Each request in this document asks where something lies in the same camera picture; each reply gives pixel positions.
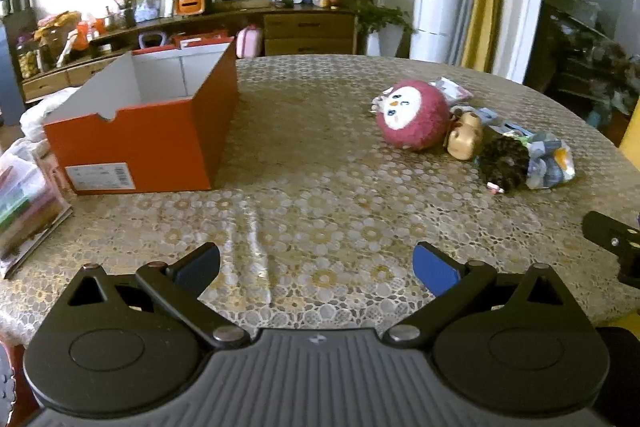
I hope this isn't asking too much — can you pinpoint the wooden television cabinet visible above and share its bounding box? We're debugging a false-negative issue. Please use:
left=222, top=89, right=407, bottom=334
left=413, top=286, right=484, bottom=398
left=20, top=2, right=358, bottom=102

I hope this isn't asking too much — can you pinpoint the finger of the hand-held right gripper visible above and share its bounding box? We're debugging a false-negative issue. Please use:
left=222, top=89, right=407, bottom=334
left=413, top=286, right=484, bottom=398
left=582, top=210, right=640, bottom=290

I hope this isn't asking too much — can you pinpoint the floral patterned desktop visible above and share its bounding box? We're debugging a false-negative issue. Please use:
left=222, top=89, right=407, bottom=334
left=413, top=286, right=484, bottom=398
left=0, top=54, right=640, bottom=348

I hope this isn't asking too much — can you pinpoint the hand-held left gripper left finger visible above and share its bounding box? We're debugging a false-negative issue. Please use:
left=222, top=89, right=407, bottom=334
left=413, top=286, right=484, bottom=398
left=65, top=242, right=251, bottom=350

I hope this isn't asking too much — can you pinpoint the glass jar of snacks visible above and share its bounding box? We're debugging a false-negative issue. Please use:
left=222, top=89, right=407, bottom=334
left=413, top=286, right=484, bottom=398
left=17, top=42, right=43, bottom=78

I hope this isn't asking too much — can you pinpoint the red gift box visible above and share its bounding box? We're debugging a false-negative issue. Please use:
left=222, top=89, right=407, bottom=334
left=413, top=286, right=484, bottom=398
left=170, top=32, right=236, bottom=50

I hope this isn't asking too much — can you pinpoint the pink white snack packet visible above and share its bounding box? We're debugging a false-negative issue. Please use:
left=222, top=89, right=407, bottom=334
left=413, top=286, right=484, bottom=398
left=432, top=77, right=474, bottom=106

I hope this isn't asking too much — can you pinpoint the orange retro radio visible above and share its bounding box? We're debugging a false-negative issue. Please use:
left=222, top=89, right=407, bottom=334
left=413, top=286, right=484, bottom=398
left=172, top=0, right=213, bottom=16

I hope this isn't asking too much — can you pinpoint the golden toy figure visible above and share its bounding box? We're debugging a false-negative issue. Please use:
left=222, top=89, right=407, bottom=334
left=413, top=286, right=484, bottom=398
left=446, top=111, right=485, bottom=159

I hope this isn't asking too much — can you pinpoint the pale blue figurine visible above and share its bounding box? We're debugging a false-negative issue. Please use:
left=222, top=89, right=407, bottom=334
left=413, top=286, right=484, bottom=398
left=137, top=0, right=166, bottom=22

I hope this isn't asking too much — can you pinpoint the round red owl plush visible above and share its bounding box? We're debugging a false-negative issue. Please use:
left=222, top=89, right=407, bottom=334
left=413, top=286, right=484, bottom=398
left=375, top=79, right=452, bottom=152

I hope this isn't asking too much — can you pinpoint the silver foil snack packet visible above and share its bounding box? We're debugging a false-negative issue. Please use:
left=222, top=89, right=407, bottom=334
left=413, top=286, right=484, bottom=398
left=525, top=132, right=576, bottom=190

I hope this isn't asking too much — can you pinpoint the orange toy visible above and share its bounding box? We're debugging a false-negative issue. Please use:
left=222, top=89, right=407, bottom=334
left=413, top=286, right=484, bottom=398
left=70, top=19, right=108, bottom=52

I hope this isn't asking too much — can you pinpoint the white plastic bag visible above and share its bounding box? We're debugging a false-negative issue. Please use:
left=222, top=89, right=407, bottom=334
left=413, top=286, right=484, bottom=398
left=20, top=89, right=86, bottom=142

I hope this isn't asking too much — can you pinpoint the pink case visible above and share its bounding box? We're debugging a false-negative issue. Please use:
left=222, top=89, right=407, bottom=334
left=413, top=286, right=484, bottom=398
left=236, top=25, right=265, bottom=58

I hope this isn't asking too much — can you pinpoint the metal cup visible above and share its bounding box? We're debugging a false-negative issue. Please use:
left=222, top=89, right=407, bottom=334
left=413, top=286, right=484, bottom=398
left=102, top=7, right=126, bottom=30

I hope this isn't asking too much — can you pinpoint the dark pine cone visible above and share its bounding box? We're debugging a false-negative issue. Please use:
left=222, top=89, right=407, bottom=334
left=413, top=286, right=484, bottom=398
left=477, top=134, right=531, bottom=195

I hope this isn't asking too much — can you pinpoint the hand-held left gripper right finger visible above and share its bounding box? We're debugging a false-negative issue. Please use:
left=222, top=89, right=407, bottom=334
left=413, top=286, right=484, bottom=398
left=382, top=242, right=571, bottom=350

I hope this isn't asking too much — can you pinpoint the orange cardboard shoe box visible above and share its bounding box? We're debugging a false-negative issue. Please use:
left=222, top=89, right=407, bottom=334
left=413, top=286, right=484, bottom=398
left=42, top=36, right=240, bottom=195

